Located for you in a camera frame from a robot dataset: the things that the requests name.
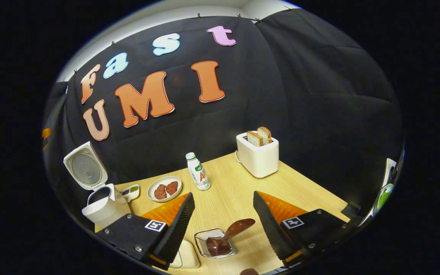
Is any white toaster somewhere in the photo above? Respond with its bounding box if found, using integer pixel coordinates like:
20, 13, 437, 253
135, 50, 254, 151
236, 131, 279, 178

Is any white milk bottle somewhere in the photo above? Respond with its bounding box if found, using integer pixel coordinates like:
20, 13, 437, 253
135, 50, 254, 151
186, 152, 211, 191

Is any white rice cooker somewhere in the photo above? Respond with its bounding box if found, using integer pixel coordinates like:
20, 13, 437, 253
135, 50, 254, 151
63, 141, 132, 230

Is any white round plate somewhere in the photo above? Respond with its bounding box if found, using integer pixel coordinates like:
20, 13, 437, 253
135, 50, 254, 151
147, 176, 182, 202

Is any small white sauce dish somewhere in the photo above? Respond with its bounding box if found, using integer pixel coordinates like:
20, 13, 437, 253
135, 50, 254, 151
122, 184, 140, 202

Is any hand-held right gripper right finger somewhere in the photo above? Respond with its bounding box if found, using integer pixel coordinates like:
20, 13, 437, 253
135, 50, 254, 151
253, 191, 354, 268

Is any white and green object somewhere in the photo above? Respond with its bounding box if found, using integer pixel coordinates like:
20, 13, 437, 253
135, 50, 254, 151
359, 159, 397, 228

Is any black backdrop cloth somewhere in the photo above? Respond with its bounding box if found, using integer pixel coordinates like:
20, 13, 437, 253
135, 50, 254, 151
42, 8, 404, 230

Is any brown wooden spoon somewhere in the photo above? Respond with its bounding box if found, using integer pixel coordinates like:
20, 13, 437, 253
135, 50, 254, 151
206, 218, 256, 256

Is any cream rectangular dish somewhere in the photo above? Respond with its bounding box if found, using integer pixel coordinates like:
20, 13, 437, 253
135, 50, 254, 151
170, 240, 200, 269

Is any wire chopstick holder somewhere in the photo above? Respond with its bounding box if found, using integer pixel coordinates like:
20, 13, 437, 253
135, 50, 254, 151
194, 228, 238, 259

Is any toasted bread slice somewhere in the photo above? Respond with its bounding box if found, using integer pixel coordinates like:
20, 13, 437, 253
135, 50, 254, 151
257, 127, 273, 144
247, 131, 263, 147

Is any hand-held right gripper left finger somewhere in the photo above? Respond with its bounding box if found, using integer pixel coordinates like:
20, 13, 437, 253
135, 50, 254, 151
96, 192, 196, 271

